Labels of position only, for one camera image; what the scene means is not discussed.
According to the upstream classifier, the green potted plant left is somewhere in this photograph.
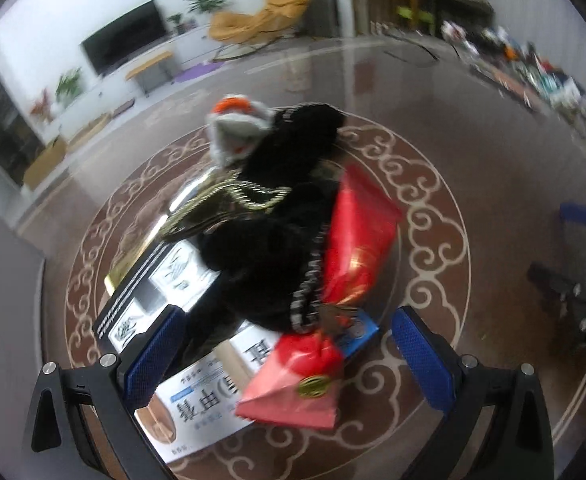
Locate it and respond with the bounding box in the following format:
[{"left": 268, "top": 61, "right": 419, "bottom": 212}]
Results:
[{"left": 55, "top": 67, "right": 84, "bottom": 108}]

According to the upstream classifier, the green potted plant right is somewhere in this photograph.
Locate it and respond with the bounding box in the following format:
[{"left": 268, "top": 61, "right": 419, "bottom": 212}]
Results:
[{"left": 185, "top": 0, "right": 228, "bottom": 14}]

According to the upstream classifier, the gold pearl hair claw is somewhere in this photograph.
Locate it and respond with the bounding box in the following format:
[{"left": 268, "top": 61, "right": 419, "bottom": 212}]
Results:
[{"left": 159, "top": 169, "right": 291, "bottom": 242}]

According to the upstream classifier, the white tv console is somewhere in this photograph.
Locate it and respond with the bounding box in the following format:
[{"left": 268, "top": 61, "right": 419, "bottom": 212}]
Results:
[{"left": 40, "top": 25, "right": 220, "bottom": 143}]

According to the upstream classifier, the black knitted cloth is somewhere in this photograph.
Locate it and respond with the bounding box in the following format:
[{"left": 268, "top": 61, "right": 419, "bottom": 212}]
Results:
[{"left": 191, "top": 103, "right": 345, "bottom": 333}]

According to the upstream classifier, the black flat television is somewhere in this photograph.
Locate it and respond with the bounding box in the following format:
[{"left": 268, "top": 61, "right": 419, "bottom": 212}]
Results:
[{"left": 81, "top": 0, "right": 169, "bottom": 76}]

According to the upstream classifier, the white knit glove orange cuff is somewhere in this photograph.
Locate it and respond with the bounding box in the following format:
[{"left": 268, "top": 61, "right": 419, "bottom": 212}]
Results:
[{"left": 205, "top": 94, "right": 276, "bottom": 167}]

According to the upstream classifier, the red candy pouch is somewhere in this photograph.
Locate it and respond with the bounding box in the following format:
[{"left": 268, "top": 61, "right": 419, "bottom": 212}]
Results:
[{"left": 235, "top": 166, "right": 401, "bottom": 430}]

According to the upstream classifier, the orange lounge chair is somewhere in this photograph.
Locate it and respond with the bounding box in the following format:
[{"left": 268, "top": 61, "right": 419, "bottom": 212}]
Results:
[{"left": 208, "top": 0, "right": 313, "bottom": 62}]

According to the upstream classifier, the red flower vase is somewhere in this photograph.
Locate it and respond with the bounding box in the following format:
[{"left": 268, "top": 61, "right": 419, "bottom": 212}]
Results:
[{"left": 29, "top": 88, "right": 54, "bottom": 125}]

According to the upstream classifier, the cardboard carton on floor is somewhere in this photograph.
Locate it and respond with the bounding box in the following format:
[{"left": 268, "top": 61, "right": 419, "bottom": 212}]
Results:
[{"left": 24, "top": 136, "right": 67, "bottom": 191}]

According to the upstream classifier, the black box with white labels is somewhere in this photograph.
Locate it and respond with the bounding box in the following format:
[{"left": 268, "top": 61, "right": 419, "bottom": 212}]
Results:
[{"left": 93, "top": 240, "right": 218, "bottom": 354}]

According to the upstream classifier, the small wooden bench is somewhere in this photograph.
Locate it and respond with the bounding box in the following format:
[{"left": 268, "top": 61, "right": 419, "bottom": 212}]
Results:
[{"left": 125, "top": 51, "right": 180, "bottom": 96}]

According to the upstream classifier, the wooden sideboard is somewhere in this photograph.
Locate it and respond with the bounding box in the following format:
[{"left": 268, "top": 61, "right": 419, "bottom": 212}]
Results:
[{"left": 351, "top": 0, "right": 494, "bottom": 38}]

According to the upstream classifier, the blue white toothpaste box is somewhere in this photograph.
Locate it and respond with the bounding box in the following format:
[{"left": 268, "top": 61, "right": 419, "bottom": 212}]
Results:
[{"left": 134, "top": 312, "right": 378, "bottom": 463}]

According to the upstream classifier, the grey cardboard sorting box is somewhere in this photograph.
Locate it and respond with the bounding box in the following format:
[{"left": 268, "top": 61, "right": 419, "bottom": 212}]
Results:
[{"left": 0, "top": 218, "right": 46, "bottom": 479}]

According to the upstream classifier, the small potted plant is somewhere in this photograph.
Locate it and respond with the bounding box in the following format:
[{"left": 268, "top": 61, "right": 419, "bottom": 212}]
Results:
[{"left": 167, "top": 13, "right": 187, "bottom": 35}]

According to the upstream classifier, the green potted plant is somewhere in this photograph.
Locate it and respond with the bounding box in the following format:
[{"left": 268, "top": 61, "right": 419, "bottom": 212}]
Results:
[
  {"left": 185, "top": 0, "right": 228, "bottom": 14},
  {"left": 55, "top": 67, "right": 84, "bottom": 108}
]

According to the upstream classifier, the gold cosmetic tube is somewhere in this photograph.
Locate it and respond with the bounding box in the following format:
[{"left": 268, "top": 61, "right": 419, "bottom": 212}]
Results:
[{"left": 104, "top": 200, "right": 188, "bottom": 297}]

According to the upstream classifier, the purple floor mat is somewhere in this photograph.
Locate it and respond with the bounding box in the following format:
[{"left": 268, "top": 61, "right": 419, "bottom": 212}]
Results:
[{"left": 175, "top": 62, "right": 223, "bottom": 82}]

